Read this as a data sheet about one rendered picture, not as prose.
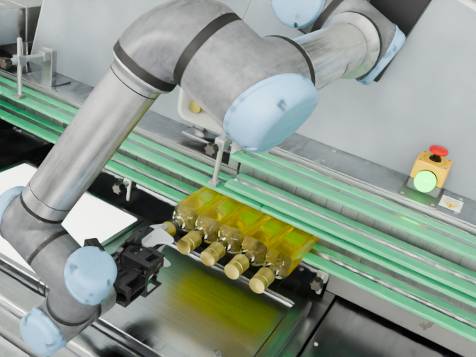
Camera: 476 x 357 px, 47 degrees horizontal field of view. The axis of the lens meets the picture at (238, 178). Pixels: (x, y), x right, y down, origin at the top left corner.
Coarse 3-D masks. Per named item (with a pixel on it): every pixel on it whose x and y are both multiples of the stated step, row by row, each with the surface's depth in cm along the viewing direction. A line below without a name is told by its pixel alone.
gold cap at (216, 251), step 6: (210, 246) 109; (216, 246) 110; (222, 246) 110; (204, 252) 108; (210, 252) 108; (216, 252) 108; (222, 252) 110; (204, 258) 109; (210, 258) 108; (216, 258) 108; (210, 264) 108
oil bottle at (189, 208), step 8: (200, 192) 125; (208, 192) 126; (216, 192) 127; (184, 200) 121; (192, 200) 121; (200, 200) 122; (208, 200) 123; (216, 200) 124; (176, 208) 118; (184, 208) 118; (192, 208) 118; (200, 208) 119; (184, 216) 117; (192, 216) 117; (192, 224) 118
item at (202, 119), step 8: (184, 96) 138; (184, 104) 139; (184, 112) 140; (192, 112) 141; (200, 112) 142; (192, 120) 138; (200, 120) 138; (208, 120) 139; (208, 128) 137; (216, 128) 136
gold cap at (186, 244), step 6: (186, 234) 112; (192, 234) 112; (198, 234) 113; (180, 240) 110; (186, 240) 110; (192, 240) 111; (198, 240) 112; (180, 246) 111; (186, 246) 110; (192, 246) 110; (186, 252) 110
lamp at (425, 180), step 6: (420, 174) 114; (426, 174) 113; (432, 174) 114; (414, 180) 115; (420, 180) 114; (426, 180) 113; (432, 180) 113; (420, 186) 114; (426, 186) 113; (432, 186) 113
